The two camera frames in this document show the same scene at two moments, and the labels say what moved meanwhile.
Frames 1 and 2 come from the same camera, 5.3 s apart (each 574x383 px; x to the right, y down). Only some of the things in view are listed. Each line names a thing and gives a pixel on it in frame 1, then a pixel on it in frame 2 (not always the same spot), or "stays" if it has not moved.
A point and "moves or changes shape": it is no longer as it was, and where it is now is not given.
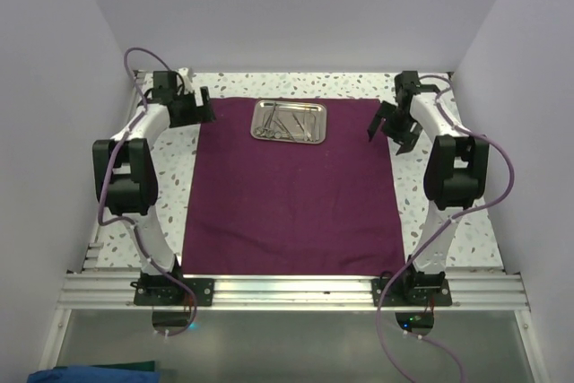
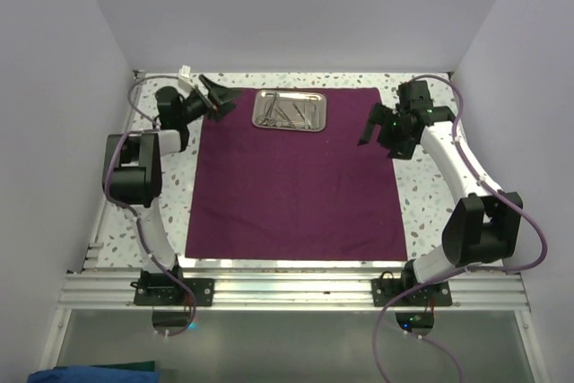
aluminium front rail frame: x=115 y=291 stays
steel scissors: x=266 y=129 → x=267 y=117
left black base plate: x=167 y=292 stays
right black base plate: x=412 y=291 stays
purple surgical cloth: x=260 y=206 moves or changes shape
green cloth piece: x=143 y=366 stays
